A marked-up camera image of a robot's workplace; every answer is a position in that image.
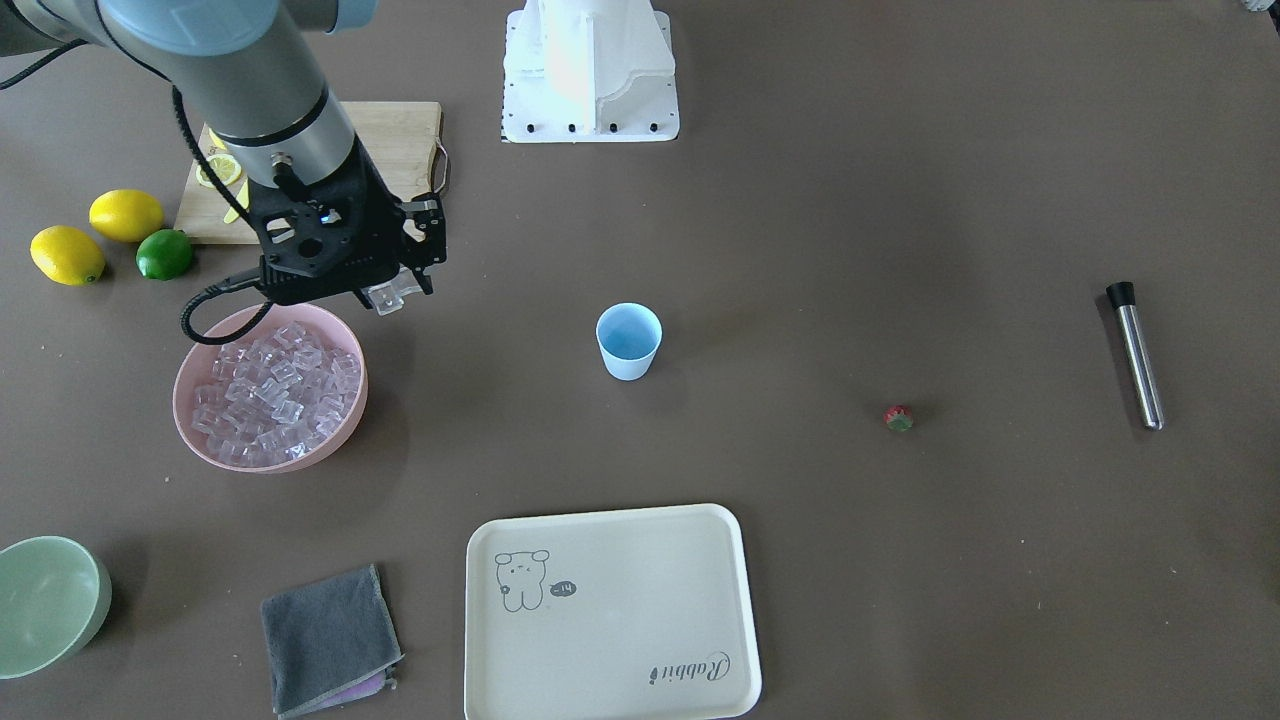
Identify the lemon slice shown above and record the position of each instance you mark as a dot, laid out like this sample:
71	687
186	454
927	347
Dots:
220	166

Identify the wooden cutting board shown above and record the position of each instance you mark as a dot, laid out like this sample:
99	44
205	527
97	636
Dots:
400	137

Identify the yellow lemon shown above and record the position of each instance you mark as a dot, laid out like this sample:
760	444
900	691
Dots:
67	255
126	215

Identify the green lime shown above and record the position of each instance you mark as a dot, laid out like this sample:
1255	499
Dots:
164	255

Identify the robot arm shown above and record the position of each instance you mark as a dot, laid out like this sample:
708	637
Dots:
243	64

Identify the light blue cup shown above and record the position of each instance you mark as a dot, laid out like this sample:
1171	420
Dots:
628	337

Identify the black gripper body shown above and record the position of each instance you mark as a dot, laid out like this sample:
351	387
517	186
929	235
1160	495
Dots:
384	213

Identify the steel muddler black tip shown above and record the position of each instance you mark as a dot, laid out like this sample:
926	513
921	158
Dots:
1123	299

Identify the cream rabbit tray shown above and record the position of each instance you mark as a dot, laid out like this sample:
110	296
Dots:
624	614

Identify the grey folded cloth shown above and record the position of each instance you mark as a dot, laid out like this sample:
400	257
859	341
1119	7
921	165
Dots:
330	643

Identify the clear ice cube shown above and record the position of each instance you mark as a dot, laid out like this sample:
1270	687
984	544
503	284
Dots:
390	297

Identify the green bowl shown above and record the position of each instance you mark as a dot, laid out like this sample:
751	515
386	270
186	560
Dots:
55	595

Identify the ice cubes pile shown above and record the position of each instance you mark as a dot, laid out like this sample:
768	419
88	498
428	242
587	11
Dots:
275	395

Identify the pink bowl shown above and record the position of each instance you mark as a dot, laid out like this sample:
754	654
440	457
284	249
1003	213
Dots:
345	410

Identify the red strawberry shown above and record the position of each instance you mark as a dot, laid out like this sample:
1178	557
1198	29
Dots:
898	418

